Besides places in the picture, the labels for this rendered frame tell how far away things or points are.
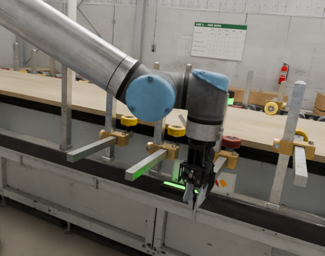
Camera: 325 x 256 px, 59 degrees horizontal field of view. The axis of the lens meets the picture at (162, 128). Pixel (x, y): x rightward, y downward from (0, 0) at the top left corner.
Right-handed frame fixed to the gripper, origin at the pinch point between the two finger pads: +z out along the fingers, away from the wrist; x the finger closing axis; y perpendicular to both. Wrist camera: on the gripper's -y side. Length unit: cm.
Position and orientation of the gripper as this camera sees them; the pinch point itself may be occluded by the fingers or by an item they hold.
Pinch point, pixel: (194, 203)
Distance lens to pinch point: 83.7
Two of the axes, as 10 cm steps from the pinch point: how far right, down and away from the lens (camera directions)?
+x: 9.1, 1.9, -3.7
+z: -1.0, 9.6, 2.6
